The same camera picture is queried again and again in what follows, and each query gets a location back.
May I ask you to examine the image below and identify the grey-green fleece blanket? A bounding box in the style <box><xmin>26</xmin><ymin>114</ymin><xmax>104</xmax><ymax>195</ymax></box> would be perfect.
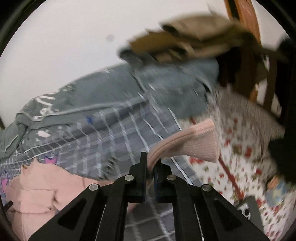
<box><xmin>1</xmin><ymin>49</ymin><xmax>219</xmax><ymax>159</ymax></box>

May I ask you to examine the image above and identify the brown folded clothes pile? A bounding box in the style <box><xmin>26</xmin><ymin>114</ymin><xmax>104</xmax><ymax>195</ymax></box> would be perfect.
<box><xmin>127</xmin><ymin>9</ymin><xmax>262</xmax><ymax>64</ymax></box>

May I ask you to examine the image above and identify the grey grid-pattern duvet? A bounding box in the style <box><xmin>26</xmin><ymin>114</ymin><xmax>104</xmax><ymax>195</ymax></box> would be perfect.
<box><xmin>0</xmin><ymin>92</ymin><xmax>204</xmax><ymax>241</ymax></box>

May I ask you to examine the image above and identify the black cased smartphone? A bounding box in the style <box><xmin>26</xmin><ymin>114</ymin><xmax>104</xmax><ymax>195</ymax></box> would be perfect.
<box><xmin>235</xmin><ymin>196</ymin><xmax>264</xmax><ymax>232</ymax></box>

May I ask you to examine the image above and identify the floral bed sheet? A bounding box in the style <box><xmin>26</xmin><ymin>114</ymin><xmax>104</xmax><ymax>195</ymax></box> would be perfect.
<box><xmin>180</xmin><ymin>89</ymin><xmax>295</xmax><ymax>240</ymax></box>

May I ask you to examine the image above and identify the wooden chair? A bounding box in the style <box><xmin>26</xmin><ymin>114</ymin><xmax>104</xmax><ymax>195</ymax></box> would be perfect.
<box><xmin>217</xmin><ymin>0</ymin><xmax>292</xmax><ymax>117</ymax></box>

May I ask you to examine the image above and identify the pink knit sweater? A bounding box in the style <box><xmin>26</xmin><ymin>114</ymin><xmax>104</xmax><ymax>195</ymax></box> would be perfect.
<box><xmin>4</xmin><ymin>118</ymin><xmax>220</xmax><ymax>240</ymax></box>

